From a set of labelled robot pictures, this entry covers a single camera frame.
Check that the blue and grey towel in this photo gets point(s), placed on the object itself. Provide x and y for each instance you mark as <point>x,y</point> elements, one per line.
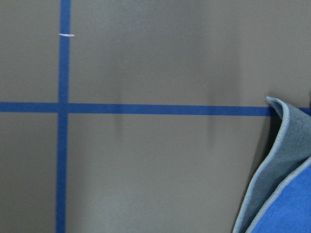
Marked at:
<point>278,198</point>

